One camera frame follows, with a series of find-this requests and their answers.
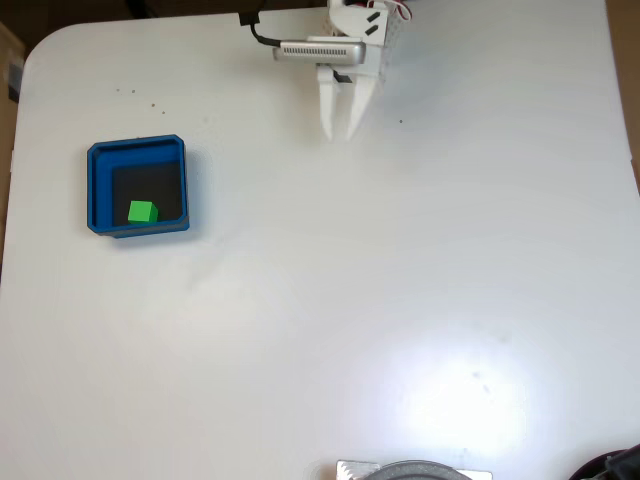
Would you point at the black object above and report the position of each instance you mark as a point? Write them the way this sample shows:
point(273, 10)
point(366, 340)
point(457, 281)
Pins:
point(625, 465)

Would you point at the silver camera box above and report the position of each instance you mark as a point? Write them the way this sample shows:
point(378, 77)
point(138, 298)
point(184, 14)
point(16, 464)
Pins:
point(320, 51)

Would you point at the grey round dish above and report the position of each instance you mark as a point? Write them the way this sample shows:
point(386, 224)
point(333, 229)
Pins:
point(415, 471)

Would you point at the silver metal plate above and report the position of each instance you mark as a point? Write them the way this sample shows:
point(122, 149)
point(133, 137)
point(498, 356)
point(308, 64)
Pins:
point(350, 470)

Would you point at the green cube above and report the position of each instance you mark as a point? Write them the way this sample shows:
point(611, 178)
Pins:
point(141, 212)

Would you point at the blue square box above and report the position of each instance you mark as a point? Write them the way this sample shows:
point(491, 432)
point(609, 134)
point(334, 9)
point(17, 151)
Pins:
point(97, 190)

